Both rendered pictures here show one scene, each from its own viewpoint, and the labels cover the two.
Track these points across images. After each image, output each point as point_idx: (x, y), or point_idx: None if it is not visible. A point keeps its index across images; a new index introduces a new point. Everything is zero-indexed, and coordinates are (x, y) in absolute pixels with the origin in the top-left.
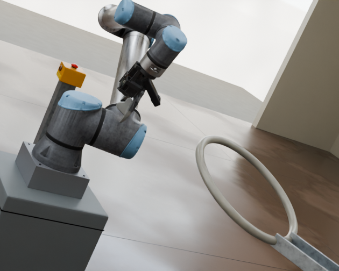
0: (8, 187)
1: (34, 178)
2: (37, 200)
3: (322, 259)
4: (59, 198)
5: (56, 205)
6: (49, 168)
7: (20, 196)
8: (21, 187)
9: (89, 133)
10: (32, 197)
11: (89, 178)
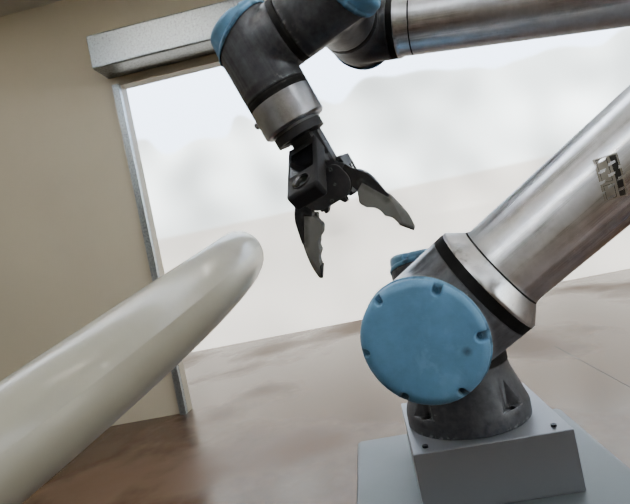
0: (387, 438)
1: (406, 431)
2: (360, 464)
3: None
4: (397, 485)
5: (359, 483)
6: (406, 413)
7: (362, 449)
8: (401, 447)
9: None
10: (371, 458)
11: (415, 453)
